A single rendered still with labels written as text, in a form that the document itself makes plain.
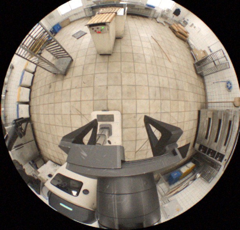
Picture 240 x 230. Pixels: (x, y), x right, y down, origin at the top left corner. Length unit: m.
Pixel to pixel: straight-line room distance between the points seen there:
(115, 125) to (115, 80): 0.92
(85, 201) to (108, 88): 1.52
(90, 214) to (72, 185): 0.15
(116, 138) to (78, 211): 1.16
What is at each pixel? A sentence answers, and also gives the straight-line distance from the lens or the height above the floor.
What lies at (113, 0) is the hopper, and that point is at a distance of 1.99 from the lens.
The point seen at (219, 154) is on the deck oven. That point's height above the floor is 1.35.
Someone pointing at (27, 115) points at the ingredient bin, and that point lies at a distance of 3.76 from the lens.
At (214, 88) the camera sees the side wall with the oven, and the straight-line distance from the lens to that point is 3.95.
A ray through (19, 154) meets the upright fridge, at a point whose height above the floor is 1.25.
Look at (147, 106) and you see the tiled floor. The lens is 1.55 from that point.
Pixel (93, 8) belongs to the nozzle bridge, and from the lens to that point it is 2.15.
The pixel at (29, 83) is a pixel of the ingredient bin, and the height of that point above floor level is 0.25.
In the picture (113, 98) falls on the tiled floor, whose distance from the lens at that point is 1.43.
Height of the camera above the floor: 1.41
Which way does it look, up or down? 87 degrees down
